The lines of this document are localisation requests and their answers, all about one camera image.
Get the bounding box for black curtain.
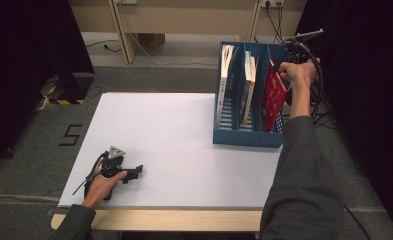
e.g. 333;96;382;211
295;0;393;238
0;0;96;176

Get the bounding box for stand base with hazard tape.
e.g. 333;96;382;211
39;71;96;106

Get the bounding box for brown cardboard box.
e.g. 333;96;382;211
137;32;166;51

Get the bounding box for short black floor cable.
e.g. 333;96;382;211
85;39;123;54

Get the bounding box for white floor cable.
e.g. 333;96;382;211
129;32;219;67

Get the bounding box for black plugged power cables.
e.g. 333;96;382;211
252;1;286;45

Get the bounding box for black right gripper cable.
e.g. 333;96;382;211
292;37;325;123

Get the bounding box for thin left gripper cable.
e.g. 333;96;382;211
71;152;106;197

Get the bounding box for red hardcover book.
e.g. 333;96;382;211
260;58;290;134

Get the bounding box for wooden table with white top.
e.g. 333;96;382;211
50;92;283;233

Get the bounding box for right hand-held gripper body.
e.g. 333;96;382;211
282;28;325;65

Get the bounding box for beige wooden desk frame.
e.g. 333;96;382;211
68;0;308;65

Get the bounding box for person's left hand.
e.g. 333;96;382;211
81;159;129;210

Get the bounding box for white wall socket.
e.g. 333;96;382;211
260;0;286;9

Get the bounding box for person's right hand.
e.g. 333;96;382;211
278;58;319;90

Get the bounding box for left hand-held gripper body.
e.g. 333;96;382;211
98;145;127;179

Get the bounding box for blue plastic file rack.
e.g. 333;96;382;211
212;40;294;149

